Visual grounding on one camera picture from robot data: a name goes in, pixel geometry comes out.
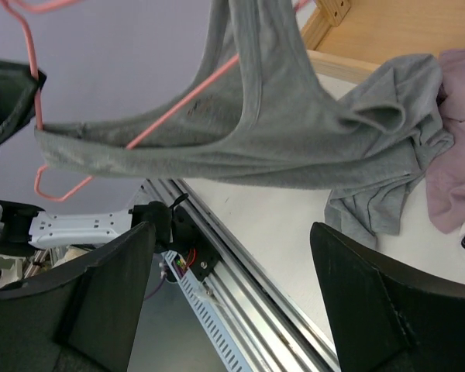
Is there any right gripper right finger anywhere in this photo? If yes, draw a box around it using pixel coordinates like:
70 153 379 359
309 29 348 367
310 222 465 371

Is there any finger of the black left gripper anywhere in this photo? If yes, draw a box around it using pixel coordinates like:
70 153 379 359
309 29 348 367
0 60 47 145

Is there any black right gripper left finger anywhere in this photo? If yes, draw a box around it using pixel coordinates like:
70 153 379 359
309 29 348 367
0 223 156 371

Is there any pink hanger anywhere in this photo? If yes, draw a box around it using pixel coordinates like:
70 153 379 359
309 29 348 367
0 0 311 202

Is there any mauve tank top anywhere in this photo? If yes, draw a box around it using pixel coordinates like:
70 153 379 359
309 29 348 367
425 49 465 233

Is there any grey tank top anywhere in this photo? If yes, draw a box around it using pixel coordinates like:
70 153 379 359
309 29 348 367
35 1 453 248

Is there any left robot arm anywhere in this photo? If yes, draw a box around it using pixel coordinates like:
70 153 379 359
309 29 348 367
0 60 172 257

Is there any wooden clothes rack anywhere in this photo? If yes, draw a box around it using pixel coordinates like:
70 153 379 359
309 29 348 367
301 0 465 84

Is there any aluminium mounting rail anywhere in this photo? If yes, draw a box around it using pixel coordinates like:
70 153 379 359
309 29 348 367
142 180 339 371

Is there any white slotted cable duct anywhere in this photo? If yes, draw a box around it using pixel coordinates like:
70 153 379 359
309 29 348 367
163 251 253 372

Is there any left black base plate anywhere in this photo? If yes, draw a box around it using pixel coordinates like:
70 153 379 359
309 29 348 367
170 206 220 282

